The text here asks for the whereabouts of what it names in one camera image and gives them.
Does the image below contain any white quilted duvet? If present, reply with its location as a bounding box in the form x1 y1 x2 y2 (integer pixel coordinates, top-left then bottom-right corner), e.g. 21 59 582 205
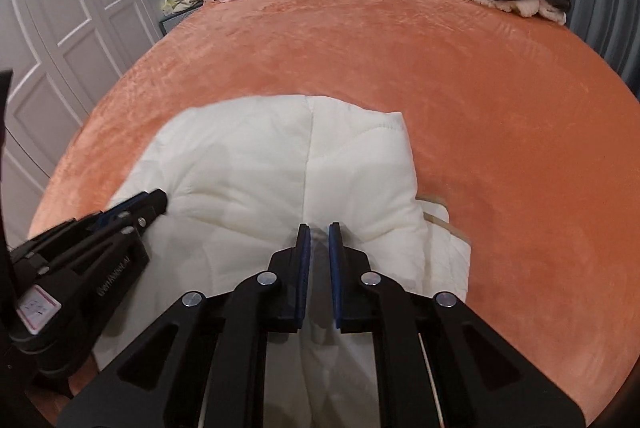
92 94 474 428

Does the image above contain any white panelled wardrobe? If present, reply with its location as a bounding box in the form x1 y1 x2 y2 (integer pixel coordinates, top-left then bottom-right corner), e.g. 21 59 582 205
0 0 177 191

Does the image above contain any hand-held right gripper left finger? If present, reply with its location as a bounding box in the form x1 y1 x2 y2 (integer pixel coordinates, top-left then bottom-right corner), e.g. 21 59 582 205
57 223 312 428

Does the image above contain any pale yellow cloth pile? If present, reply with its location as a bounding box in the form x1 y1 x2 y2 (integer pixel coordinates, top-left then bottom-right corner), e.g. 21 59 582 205
161 0 204 15

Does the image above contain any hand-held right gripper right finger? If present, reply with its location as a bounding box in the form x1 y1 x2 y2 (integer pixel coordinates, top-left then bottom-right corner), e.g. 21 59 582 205
328 222 587 428

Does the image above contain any orange plush bed blanket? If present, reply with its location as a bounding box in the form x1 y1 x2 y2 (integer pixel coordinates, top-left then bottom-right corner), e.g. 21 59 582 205
27 0 640 409

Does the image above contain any dark nightstand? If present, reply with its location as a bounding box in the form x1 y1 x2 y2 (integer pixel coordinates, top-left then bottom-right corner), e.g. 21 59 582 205
159 10 202 40

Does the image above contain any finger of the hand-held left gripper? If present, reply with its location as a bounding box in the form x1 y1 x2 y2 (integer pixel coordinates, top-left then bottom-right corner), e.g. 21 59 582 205
34 203 167 278
9 188 169 260

